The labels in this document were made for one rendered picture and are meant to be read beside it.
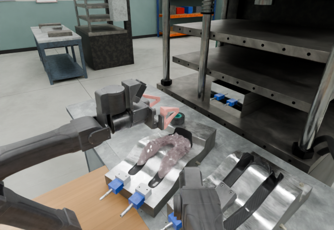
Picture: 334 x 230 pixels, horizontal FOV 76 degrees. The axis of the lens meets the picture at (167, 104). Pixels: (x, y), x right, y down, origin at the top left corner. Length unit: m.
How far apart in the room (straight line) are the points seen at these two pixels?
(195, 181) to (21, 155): 0.37
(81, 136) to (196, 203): 0.30
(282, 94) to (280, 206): 0.64
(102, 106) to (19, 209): 0.29
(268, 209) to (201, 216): 0.46
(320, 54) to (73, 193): 1.20
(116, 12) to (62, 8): 3.08
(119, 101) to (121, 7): 4.21
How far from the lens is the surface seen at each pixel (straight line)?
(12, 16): 7.43
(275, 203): 0.84
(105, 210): 0.91
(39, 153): 0.54
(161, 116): 0.59
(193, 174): 0.52
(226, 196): 0.56
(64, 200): 0.99
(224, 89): 1.48
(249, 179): 0.87
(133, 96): 0.57
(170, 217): 0.74
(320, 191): 1.12
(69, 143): 0.54
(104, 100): 0.54
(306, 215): 1.01
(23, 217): 0.65
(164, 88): 1.85
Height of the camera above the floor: 1.52
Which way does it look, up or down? 28 degrees down
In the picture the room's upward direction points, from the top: straight up
